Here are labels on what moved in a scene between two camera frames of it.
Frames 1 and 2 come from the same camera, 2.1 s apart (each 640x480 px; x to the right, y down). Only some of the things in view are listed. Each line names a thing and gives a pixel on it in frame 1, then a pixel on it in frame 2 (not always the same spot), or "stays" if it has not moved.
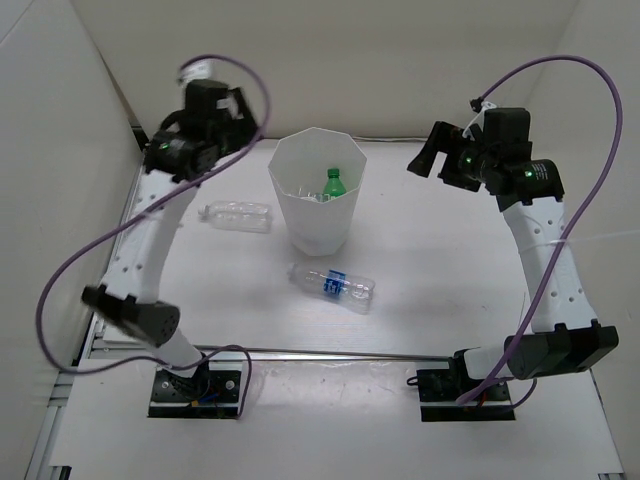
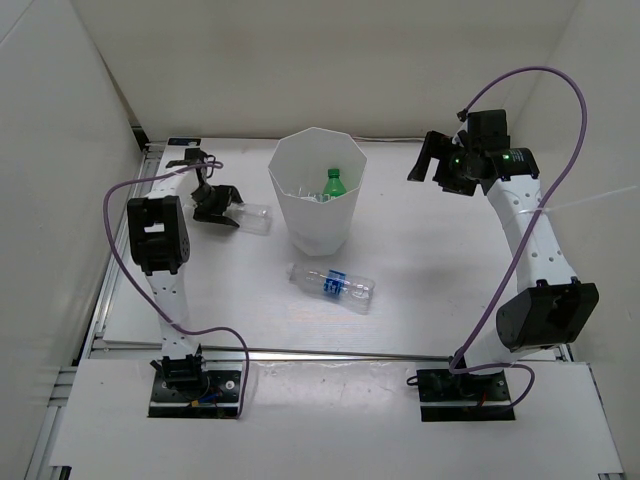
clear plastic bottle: x=240 y=216 stays
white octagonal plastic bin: x=303 y=160 stays
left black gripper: x=242 y=128 to x=227 y=195
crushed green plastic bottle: x=333 y=185 stays
